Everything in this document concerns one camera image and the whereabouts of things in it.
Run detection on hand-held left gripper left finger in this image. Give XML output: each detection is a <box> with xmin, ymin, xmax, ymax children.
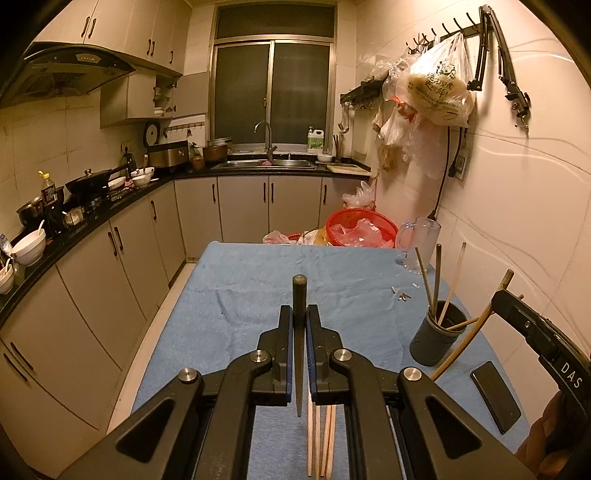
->
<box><xmin>60</xmin><ymin>305</ymin><xmax>296</xmax><ymax>480</ymax></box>

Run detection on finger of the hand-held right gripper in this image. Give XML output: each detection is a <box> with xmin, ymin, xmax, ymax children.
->
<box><xmin>490</xmin><ymin>290</ymin><xmax>561</xmax><ymax>356</ymax></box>

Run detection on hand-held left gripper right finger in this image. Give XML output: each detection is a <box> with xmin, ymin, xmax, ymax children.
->
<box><xmin>305</xmin><ymin>305</ymin><xmax>536</xmax><ymax>480</ymax></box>

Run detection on dark round-ended chopstick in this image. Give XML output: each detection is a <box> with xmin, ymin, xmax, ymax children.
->
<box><xmin>292</xmin><ymin>274</ymin><xmax>309</xmax><ymax>417</ymax></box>

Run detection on curved brown chopstick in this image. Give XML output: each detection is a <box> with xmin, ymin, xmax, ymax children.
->
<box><xmin>431</xmin><ymin>270</ymin><xmax>515</xmax><ymax>383</ymax></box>

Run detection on dark grey utensil holder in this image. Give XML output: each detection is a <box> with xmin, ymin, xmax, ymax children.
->
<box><xmin>409</xmin><ymin>300</ymin><xmax>468</xmax><ymax>367</ymax></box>

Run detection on pale wooden chopstick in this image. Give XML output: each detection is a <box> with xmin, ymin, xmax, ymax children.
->
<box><xmin>306</xmin><ymin>413</ymin><xmax>315</xmax><ymax>477</ymax></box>
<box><xmin>324</xmin><ymin>406</ymin><xmax>338</xmax><ymax>478</ymax></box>

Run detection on person's right hand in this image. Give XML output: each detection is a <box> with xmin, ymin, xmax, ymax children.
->
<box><xmin>515</xmin><ymin>392</ymin><xmax>591</xmax><ymax>480</ymax></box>

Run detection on blue towel table cover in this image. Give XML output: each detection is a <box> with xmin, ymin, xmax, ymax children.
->
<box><xmin>131</xmin><ymin>241</ymin><xmax>529</xmax><ymax>480</ymax></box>

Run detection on black smartphone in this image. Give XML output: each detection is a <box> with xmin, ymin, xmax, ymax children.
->
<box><xmin>470</xmin><ymin>361</ymin><xmax>522</xmax><ymax>435</ymax></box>

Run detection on small metal bits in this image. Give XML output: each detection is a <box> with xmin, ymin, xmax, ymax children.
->
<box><xmin>390</xmin><ymin>282</ymin><xmax>421</xmax><ymax>303</ymax></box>

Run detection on red plastic basket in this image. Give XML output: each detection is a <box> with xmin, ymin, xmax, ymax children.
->
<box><xmin>325</xmin><ymin>209</ymin><xmax>399</xmax><ymax>249</ymax></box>

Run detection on clear plastic bag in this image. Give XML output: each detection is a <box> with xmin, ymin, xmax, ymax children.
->
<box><xmin>335</xmin><ymin>219</ymin><xmax>395</xmax><ymax>247</ymax></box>

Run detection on clear glass mug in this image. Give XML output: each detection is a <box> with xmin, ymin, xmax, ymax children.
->
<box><xmin>396</xmin><ymin>216</ymin><xmax>441</xmax><ymax>275</ymax></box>

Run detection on black kitchen countertop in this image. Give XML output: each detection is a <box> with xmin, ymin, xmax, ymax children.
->
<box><xmin>0</xmin><ymin>159</ymin><xmax>372</xmax><ymax>319</ymax></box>

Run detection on wooden cutting board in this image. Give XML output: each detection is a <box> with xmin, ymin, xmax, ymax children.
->
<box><xmin>327</xmin><ymin>162</ymin><xmax>371</xmax><ymax>175</ymax></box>

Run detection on steel kitchen sink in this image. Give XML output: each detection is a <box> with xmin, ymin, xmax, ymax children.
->
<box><xmin>213</xmin><ymin>158</ymin><xmax>315</xmax><ymax>171</ymax></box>

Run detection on chrome sink faucet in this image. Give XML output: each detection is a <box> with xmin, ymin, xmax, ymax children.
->
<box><xmin>254</xmin><ymin>121</ymin><xmax>278</xmax><ymax>160</ymax></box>

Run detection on beige base cabinets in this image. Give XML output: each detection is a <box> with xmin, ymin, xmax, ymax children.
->
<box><xmin>0</xmin><ymin>174</ymin><xmax>372</xmax><ymax>480</ymax></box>

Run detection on brown cooking pot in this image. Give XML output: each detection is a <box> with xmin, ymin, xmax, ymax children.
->
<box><xmin>203</xmin><ymin>138</ymin><xmax>232</xmax><ymax>167</ymax></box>

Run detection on silver countertop appliance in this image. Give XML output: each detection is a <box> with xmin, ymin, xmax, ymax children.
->
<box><xmin>147</xmin><ymin>142</ymin><xmax>190</xmax><ymax>169</ymax></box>

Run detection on black wok pan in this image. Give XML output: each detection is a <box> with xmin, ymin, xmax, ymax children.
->
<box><xmin>65</xmin><ymin>164</ymin><xmax>127</xmax><ymax>195</ymax></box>

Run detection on dark kitchen window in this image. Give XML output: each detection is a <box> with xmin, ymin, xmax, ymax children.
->
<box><xmin>209</xmin><ymin>4</ymin><xmax>338</xmax><ymax>155</ymax></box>

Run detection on large white bowl with spoon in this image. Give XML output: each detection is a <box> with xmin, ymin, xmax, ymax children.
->
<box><xmin>10</xmin><ymin>220</ymin><xmax>47</xmax><ymax>266</ymax></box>

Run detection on yellow-capped oil bottle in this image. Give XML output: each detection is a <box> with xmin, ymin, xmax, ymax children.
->
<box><xmin>38</xmin><ymin>171</ymin><xmax>65</xmax><ymax>236</ymax></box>

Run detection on dark steel pot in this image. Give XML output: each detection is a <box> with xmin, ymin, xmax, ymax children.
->
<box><xmin>16</xmin><ymin>196</ymin><xmax>47</xmax><ymax>227</ymax></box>

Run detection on black range hood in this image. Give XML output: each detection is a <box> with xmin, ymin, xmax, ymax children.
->
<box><xmin>0</xmin><ymin>42</ymin><xmax>137</xmax><ymax>109</ymax></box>

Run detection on beige upper cabinets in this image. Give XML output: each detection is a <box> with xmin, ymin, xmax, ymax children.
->
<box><xmin>34</xmin><ymin>0</ymin><xmax>192</xmax><ymax>77</ymax></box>

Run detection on black power cable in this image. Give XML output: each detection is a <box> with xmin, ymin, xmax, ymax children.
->
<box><xmin>427</xmin><ymin>124</ymin><xmax>453</xmax><ymax>222</ymax></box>

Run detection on wall power outlet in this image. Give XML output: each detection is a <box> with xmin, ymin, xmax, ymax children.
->
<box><xmin>450</xmin><ymin>143</ymin><xmax>472</xmax><ymax>183</ymax></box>

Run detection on black wall shelf rack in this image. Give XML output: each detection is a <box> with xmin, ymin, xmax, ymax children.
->
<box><xmin>340</xmin><ymin>80</ymin><xmax>386</xmax><ymax>112</ymax></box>

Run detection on beige open wall cabinet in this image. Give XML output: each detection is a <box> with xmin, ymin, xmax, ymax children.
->
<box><xmin>100</xmin><ymin>69</ymin><xmax>211</xmax><ymax>129</ymax></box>

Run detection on black wall hook rail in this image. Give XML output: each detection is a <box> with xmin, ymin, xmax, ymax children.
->
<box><xmin>406</xmin><ymin>4</ymin><xmax>490</xmax><ymax>47</ymax></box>

